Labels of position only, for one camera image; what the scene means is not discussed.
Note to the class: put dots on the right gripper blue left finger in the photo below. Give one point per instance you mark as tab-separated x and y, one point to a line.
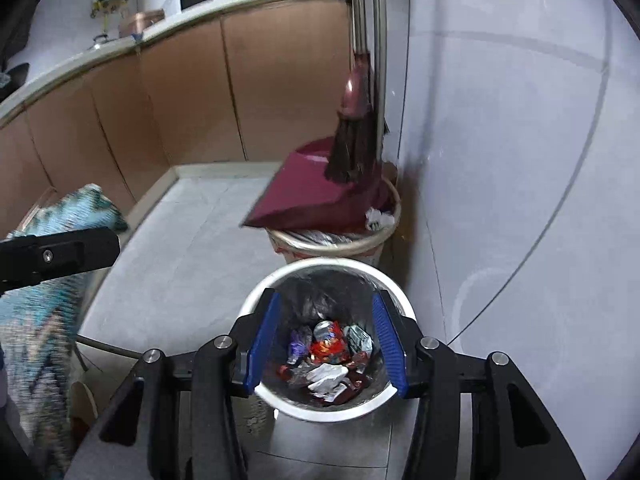
172	416

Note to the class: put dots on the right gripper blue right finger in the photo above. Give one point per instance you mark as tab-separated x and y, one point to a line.
513	434

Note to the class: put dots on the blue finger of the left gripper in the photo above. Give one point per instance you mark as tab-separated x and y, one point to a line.
30	260

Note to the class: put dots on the green white food package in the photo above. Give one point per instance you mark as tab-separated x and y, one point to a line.
358	340

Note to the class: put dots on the red snack wrapper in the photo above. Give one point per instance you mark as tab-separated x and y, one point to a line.
329	345

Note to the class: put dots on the purple wrapper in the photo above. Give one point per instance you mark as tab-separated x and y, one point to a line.
299	346

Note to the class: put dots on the white tissue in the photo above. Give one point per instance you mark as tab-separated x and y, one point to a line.
327	381

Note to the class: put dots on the white round trash bin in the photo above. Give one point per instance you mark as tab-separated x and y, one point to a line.
314	290

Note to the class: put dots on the beige woven trash basket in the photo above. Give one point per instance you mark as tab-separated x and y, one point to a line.
366	247

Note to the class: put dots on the brown kitchen base cabinets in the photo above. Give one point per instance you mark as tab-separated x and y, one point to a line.
244	86

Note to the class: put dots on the teal zigzag knitted cloth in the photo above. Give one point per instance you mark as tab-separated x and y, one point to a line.
39	327

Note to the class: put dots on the brown rice cooker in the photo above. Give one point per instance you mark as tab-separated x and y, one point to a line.
135	24

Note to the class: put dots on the maroon dustpan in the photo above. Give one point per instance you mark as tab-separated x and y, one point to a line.
299	198

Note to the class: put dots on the maroon broom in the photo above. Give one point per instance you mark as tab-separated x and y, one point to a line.
358	139

